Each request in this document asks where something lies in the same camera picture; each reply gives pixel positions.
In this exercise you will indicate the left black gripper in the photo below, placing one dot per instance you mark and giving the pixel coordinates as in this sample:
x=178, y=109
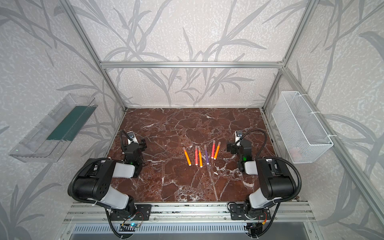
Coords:
x=130, y=146

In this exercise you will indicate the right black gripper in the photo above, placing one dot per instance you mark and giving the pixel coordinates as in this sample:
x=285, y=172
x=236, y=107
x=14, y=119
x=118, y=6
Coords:
x=237, y=147

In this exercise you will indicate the orange marker group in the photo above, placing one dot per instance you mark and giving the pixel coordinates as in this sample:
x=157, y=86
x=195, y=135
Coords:
x=217, y=150

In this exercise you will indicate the pink marker group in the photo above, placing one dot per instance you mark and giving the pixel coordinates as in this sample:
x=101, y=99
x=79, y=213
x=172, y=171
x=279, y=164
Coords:
x=213, y=149
x=196, y=156

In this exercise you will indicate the purple marker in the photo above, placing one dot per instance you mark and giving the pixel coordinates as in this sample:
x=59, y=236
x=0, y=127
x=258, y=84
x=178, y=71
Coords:
x=206, y=155

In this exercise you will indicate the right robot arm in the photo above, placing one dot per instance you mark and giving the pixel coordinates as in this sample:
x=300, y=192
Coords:
x=279, y=181

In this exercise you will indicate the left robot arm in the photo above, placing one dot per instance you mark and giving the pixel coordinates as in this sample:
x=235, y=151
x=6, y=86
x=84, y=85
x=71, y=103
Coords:
x=92, y=183

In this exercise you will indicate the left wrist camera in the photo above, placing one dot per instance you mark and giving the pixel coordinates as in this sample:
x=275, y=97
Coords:
x=132, y=137

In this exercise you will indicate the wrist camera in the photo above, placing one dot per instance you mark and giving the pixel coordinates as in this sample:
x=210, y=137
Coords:
x=238, y=135
x=132, y=137

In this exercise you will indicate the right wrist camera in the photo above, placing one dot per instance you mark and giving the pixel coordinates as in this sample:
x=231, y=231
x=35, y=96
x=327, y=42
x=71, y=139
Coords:
x=238, y=135

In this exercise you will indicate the white wire mesh basket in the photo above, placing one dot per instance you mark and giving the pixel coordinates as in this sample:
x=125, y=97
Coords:
x=304, y=136

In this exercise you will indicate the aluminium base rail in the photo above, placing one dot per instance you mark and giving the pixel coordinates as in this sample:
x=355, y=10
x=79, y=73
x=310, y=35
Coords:
x=193, y=212

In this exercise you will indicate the clear plastic wall tray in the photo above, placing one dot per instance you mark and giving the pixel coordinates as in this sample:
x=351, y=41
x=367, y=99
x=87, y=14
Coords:
x=47, y=142

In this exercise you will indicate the aluminium frame crossbar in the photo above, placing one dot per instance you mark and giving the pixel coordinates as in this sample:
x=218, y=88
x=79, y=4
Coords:
x=242, y=65

